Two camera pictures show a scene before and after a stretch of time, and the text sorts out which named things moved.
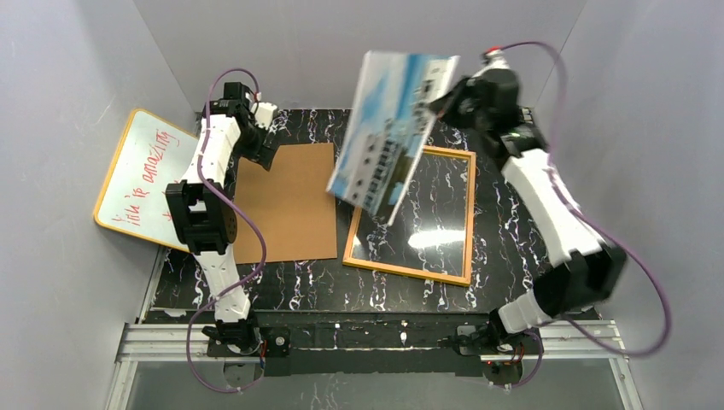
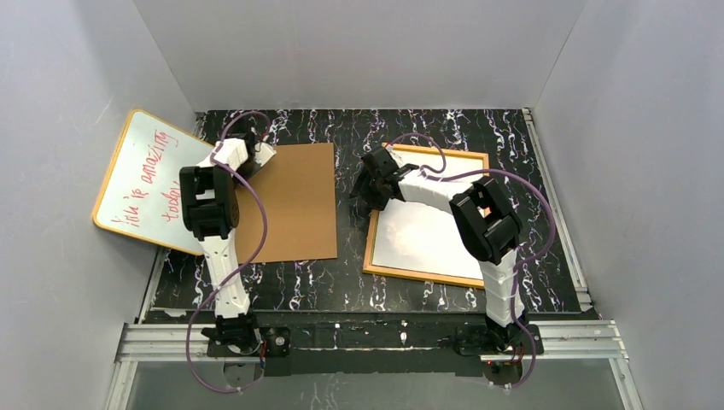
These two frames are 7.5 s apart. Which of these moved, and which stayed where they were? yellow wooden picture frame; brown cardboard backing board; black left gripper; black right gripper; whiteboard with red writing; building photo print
Moved: black right gripper; yellow wooden picture frame; black left gripper; building photo print
Stayed: whiteboard with red writing; brown cardboard backing board
